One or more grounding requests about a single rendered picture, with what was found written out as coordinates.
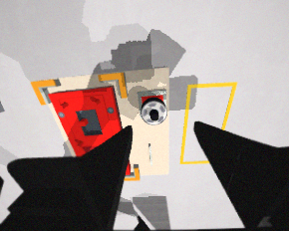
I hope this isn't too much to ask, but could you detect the black wheel with grey hub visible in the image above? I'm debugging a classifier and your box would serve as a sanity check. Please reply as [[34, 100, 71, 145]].
[[141, 98, 167, 125]]

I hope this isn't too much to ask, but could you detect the yellow rectangular outline on table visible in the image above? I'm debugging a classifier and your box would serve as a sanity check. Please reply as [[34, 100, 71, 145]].
[[180, 82, 237, 164]]

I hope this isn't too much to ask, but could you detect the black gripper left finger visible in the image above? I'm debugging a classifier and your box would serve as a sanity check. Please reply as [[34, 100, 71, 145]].
[[7, 125, 133, 230]]

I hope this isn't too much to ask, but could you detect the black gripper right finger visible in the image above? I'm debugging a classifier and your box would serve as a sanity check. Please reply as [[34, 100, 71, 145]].
[[193, 121, 289, 228]]

